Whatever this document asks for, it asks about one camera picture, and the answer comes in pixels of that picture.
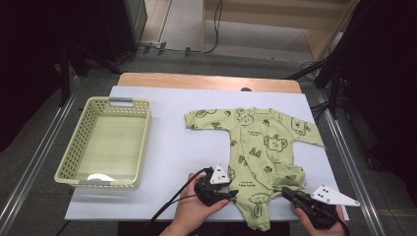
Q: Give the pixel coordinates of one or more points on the white board sheet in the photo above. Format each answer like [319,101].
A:
[180,157]

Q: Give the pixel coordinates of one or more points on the black metal stand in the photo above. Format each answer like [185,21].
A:
[65,75]
[334,88]

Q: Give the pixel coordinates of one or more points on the dark cabinet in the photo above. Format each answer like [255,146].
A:
[124,26]

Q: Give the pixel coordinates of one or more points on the light wooden shelf unit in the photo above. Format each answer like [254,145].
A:
[262,16]

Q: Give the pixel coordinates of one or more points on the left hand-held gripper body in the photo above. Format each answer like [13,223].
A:
[219,177]

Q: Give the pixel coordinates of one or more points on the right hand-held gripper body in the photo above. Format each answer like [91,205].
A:
[331,196]

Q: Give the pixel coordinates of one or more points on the pale green plastic basket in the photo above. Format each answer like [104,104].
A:
[75,147]

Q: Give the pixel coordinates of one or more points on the black table grommet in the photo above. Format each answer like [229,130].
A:
[246,89]

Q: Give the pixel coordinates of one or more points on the aluminium floor rail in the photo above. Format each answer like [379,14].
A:
[344,154]
[36,157]

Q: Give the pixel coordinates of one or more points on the person's left hand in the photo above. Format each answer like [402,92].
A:
[191,219]

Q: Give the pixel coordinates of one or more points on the green printed baby romper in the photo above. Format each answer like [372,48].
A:
[262,157]

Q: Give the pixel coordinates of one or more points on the person's right hand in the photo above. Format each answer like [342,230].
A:
[324,232]

